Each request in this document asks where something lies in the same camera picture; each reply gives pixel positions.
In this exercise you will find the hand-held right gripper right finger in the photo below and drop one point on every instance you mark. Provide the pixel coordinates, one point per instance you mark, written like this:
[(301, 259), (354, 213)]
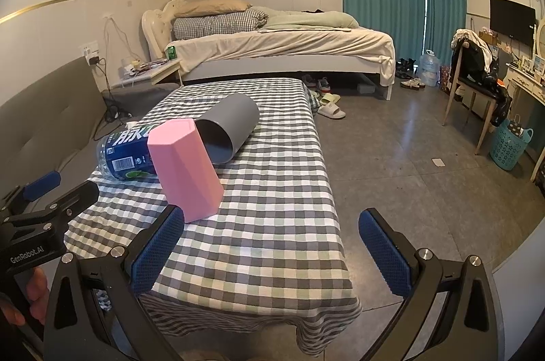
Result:
[(384, 255)]

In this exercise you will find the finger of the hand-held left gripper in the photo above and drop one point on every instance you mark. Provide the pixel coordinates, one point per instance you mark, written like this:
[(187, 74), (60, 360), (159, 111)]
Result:
[(74, 195), (41, 183)]

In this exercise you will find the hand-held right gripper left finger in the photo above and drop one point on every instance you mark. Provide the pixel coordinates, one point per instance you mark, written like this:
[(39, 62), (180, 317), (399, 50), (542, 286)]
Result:
[(156, 255)]

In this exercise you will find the grey cup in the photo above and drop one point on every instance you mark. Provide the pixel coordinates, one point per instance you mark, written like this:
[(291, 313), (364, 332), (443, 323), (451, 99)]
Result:
[(239, 113)]

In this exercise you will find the pink faceted cup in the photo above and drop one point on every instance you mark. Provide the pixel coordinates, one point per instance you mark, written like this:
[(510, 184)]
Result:
[(184, 169)]

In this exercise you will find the person's left hand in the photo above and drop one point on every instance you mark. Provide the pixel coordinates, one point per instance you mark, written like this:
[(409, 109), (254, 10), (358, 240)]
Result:
[(39, 285)]

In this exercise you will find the grey sofa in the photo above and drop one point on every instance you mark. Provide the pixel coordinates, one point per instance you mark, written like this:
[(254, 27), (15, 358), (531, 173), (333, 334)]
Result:
[(42, 122)]

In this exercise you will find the blue label plastic bottle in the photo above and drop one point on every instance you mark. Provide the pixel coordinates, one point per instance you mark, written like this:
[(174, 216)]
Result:
[(122, 156)]

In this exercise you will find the white paper scrap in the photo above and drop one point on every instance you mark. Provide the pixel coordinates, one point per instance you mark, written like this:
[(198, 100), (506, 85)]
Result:
[(438, 162)]

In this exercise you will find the checkered tablecloth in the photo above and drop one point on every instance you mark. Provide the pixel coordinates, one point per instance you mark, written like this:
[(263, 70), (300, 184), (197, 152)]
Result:
[(268, 216)]

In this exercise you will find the white bedside table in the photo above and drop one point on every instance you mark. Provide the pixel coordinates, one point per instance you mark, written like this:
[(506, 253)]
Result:
[(157, 71)]

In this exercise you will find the beige slipper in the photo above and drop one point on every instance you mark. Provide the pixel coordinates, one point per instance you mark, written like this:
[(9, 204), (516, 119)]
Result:
[(331, 112), (330, 100)]

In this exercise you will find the teal laundry basket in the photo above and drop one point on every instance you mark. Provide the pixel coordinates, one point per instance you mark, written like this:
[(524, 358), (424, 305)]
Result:
[(509, 148)]

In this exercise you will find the grey storage box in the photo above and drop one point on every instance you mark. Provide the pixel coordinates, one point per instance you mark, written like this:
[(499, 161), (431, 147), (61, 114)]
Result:
[(366, 87)]

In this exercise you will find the green box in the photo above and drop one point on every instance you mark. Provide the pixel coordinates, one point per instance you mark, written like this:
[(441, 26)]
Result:
[(171, 52)]

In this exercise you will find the white sneakers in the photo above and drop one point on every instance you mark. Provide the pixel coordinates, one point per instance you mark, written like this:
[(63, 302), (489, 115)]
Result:
[(413, 84)]

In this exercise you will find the wooden leg chair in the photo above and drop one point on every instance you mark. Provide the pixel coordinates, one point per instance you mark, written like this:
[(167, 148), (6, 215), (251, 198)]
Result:
[(460, 88)]

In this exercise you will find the grey sneakers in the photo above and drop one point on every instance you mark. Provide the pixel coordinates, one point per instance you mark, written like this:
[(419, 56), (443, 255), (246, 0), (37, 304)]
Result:
[(317, 84)]

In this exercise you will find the black shoes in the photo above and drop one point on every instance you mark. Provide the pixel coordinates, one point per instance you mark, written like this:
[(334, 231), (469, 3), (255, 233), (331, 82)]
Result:
[(406, 67)]

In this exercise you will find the clear water jug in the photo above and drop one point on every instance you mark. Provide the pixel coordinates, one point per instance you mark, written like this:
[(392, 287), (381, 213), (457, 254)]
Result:
[(429, 69)]

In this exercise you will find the black jacket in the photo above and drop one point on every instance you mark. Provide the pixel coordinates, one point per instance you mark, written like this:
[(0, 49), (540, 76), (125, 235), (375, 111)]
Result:
[(498, 88)]

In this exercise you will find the white bed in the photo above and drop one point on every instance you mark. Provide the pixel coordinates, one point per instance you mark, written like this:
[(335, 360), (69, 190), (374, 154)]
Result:
[(276, 67)]

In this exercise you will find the white dressing table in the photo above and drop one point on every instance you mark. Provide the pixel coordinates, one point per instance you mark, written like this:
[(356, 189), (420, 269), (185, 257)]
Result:
[(528, 88)]

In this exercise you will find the checkered quilt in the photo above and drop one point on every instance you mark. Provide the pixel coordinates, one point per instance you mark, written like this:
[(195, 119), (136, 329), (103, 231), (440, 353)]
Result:
[(217, 24)]

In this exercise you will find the white garment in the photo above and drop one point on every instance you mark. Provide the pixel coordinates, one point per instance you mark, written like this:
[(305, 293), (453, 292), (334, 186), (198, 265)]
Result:
[(472, 41)]

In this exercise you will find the beige bedsheet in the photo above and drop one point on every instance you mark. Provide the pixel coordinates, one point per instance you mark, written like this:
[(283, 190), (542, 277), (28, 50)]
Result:
[(289, 43)]

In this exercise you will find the tan pillow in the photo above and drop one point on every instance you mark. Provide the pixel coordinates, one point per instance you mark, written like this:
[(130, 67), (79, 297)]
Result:
[(210, 6)]

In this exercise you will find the pale green blanket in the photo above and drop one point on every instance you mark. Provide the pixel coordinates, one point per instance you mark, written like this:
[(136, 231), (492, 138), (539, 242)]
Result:
[(306, 20)]

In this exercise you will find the oval mirror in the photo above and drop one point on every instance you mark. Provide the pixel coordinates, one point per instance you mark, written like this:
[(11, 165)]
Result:
[(540, 39)]

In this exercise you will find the black television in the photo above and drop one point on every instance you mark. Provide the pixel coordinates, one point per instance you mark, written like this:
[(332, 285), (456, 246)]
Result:
[(511, 20)]

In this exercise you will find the wall socket with charger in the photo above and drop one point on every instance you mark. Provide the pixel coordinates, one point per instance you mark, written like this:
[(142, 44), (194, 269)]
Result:
[(91, 54)]

